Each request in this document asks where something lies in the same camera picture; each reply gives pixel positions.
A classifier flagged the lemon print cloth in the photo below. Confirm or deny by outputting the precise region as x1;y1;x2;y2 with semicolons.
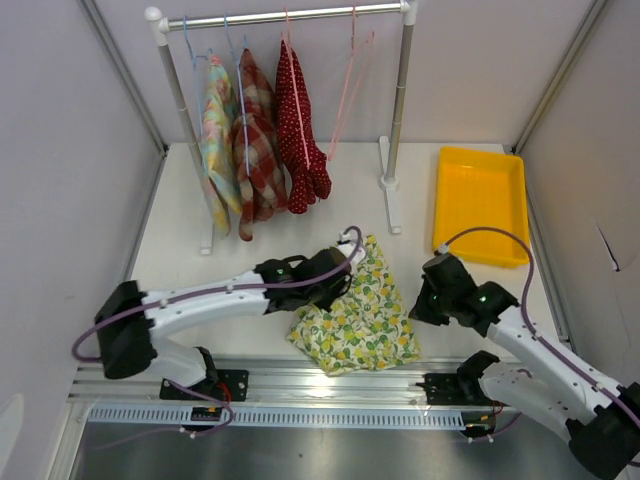
286;235;421;377

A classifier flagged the red polka dot skirt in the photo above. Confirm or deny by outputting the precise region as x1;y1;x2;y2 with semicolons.
275;40;332;215

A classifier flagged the pink wire hanger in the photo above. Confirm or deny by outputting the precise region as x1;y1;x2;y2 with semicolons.
327;3;375;161
283;6;310;169

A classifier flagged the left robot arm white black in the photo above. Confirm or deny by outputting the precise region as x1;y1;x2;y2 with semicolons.
95;243;365;400

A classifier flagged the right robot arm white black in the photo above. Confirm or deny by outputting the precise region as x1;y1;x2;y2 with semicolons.
410;254;639;479

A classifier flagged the red plaid garment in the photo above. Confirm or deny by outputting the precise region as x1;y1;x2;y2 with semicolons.
232;49;288;242

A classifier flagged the yellow plastic tray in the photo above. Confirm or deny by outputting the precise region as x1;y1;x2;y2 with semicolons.
432;146;529;268

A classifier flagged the pastel floral garment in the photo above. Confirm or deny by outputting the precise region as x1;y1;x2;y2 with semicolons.
200;54;242;236

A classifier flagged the clothes rack metal white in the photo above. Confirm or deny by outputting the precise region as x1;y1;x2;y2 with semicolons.
144;1;417;255

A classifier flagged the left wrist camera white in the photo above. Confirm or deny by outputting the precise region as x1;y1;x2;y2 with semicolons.
336;233;367;264

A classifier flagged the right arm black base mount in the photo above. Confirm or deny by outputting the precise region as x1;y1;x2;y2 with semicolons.
415;373;492;407

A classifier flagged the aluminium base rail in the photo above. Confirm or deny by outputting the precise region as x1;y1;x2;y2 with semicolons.
64;353;551;416

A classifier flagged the white slotted cable duct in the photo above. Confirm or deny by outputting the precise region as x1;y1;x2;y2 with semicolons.
88;404;466;431

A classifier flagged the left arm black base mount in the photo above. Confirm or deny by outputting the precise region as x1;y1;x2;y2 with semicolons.
159;369;249;402

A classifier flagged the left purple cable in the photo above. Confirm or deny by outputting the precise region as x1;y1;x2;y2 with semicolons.
72;225;363;364

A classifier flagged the purple cable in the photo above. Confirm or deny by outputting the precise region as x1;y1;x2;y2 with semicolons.
72;225;363;364
437;226;640;426

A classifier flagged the blue wire hanger right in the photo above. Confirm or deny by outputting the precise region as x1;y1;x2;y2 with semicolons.
221;15;254;176

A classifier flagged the blue wire hanger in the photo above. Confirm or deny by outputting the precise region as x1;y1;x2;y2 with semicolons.
221;15;254;176
182;15;209;142

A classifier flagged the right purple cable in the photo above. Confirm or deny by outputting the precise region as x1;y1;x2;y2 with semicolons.
437;226;640;426

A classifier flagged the blue wire hanger left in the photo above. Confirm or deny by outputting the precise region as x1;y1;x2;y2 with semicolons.
182;15;209;142

